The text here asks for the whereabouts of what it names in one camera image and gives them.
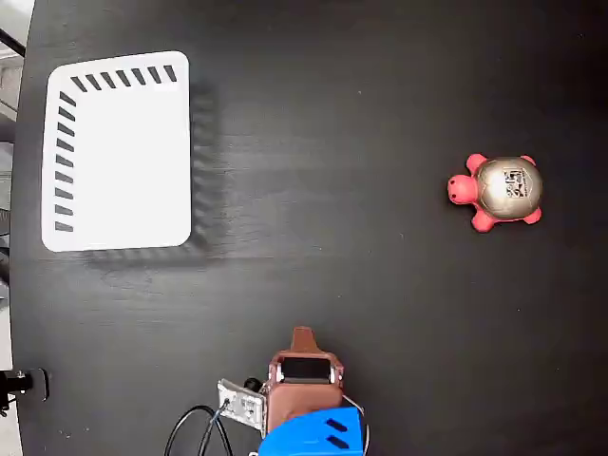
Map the red turtle toy silver shell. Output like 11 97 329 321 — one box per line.
446 152 544 234

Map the black table clamp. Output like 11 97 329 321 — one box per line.
0 367 50 418

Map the white plastic basket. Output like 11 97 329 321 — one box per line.
40 49 193 254

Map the black rod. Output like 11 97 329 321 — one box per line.
0 27 28 58

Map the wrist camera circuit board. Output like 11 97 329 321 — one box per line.
217 378 268 431

